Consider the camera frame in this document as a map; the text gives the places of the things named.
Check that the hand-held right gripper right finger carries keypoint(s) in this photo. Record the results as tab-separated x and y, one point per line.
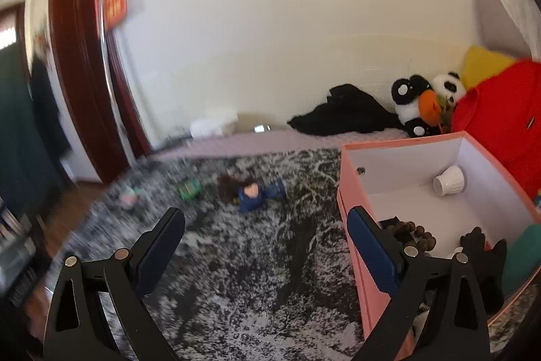
372	251

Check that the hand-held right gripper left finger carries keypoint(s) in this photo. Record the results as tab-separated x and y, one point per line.
156	255

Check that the panda plush toy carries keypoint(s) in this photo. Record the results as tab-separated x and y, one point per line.
405	107

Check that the pink cardboard box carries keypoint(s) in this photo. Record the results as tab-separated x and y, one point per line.
363	301

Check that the grey patterned blanket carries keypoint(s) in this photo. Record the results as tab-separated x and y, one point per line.
253	280

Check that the pastel rainbow pouch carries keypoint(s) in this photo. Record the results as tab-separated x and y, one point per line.
130	198

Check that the teal glasses case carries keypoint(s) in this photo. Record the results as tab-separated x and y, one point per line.
524	259

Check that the purple bed sheet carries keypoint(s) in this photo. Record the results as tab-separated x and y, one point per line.
253	143

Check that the black cloth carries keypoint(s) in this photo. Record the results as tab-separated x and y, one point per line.
346	111

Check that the black knit glove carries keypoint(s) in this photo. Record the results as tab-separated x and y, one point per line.
486	259

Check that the white ribbed cup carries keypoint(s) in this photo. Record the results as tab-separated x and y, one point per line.
450	180

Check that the orange plush carrot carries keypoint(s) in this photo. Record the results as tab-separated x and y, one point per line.
431	107

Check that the doll with brown hair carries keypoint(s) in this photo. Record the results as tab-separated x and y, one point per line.
253	194

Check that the yellow pillow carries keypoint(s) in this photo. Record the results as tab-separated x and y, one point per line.
482	65

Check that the white lace pillow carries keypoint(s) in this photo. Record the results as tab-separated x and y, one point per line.
520	22

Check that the dark red door frame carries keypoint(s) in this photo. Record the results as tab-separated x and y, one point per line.
80	69

